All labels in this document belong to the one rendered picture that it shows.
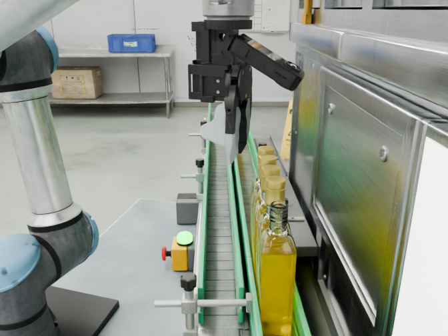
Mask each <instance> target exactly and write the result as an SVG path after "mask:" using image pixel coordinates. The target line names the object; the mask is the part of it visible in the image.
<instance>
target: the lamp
mask: <svg viewBox="0 0 448 336"><path fill-rule="evenodd" d="M177 244H178V245H179V246H182V247H187V246H190V245H192V244H193V236H192V234H191V233H190V232H188V231H182V232H180V233H178V235H177Z"/></svg>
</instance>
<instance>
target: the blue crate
mask: <svg viewBox="0 0 448 336"><path fill-rule="evenodd" d="M107 42H108V52H110V53H150V52H153V51H154V50H156V47H155V34H110V35H107Z"/></svg>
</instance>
